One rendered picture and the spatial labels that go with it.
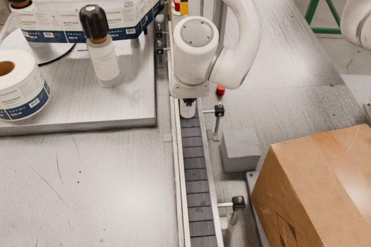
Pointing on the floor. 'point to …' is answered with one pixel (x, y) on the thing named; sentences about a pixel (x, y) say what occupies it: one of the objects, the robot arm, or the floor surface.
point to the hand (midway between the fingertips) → (188, 98)
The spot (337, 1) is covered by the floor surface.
